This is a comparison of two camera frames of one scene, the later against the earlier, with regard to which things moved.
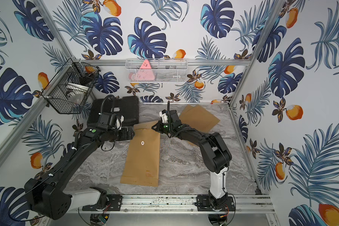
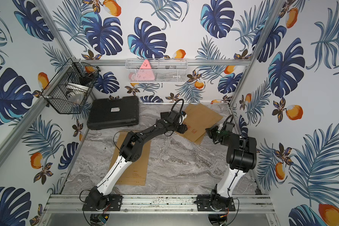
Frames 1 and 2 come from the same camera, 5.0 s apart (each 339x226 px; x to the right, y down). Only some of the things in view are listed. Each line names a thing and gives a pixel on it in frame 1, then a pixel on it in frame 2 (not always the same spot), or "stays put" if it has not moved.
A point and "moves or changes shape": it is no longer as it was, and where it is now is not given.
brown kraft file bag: x=142 y=162 moves or changes shape
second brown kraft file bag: x=198 y=117 stays put
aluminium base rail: x=182 y=204 stays put
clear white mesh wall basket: x=160 y=70 stays put
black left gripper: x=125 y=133 to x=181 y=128
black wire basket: x=68 y=92 stays put
